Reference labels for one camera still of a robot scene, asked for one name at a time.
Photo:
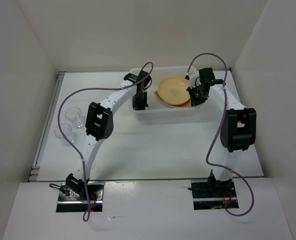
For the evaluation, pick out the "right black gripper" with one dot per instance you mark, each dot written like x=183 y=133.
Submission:
x=195 y=102

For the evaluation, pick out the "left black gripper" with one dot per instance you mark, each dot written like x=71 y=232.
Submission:
x=141 y=106

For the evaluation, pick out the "woven bamboo basket tray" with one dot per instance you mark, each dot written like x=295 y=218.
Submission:
x=171 y=104

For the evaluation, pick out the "white plastic bin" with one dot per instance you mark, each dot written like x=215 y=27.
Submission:
x=158 y=109

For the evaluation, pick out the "yellow plastic plate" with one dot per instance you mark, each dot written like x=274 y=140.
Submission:
x=174 y=89

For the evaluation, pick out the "clear plastic cup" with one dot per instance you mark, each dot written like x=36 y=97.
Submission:
x=74 y=115
x=66 y=131

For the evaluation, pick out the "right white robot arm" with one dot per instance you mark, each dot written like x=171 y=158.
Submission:
x=237 y=129

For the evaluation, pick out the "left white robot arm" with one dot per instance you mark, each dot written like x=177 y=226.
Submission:
x=99 y=126

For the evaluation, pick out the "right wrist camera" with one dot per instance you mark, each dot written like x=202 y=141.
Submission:
x=191 y=76

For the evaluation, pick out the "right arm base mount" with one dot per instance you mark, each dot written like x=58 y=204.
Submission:
x=208 y=195

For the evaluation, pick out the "aluminium table edge rail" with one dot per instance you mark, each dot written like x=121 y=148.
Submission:
x=34 y=171

